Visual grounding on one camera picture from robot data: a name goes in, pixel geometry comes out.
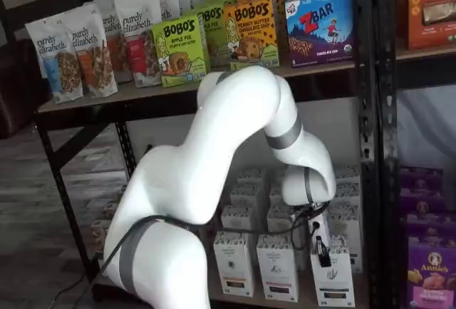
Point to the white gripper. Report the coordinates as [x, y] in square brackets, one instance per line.
[322, 229]

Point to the white box green strip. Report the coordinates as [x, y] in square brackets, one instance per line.
[335, 284]

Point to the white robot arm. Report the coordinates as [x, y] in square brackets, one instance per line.
[213, 145]

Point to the white organic pantry box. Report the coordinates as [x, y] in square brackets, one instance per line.
[246, 195]
[237, 220]
[343, 223]
[279, 220]
[276, 195]
[347, 195]
[251, 177]
[347, 173]

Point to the white box pink strip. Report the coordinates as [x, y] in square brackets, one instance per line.
[276, 270]

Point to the white box tan strip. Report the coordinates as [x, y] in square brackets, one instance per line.
[233, 262]

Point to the purple Annie's snack box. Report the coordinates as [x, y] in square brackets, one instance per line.
[431, 223]
[420, 188]
[431, 280]

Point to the yellow granola box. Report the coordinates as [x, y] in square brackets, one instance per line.
[99, 234]
[111, 211]

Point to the grey brown shelf board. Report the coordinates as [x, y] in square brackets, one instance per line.
[107, 100]
[427, 52]

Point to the green Bobo's apple pie box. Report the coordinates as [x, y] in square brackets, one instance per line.
[178, 49]
[213, 35]

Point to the orange Annie's snack box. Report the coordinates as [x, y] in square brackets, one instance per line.
[431, 3]

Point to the white plastic sheet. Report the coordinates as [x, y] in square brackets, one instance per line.
[427, 127]

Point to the red purely elizabeth bag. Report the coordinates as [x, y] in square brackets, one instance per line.
[139, 45]

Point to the orange purely elizabeth bag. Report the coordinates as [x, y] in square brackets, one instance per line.
[94, 60]

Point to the brown purely elizabeth bag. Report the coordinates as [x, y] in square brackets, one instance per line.
[112, 24]

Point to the blue purely elizabeth bag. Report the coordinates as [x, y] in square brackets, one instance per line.
[53, 60]

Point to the black metal rack frame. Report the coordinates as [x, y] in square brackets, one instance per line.
[386, 145]
[363, 127]

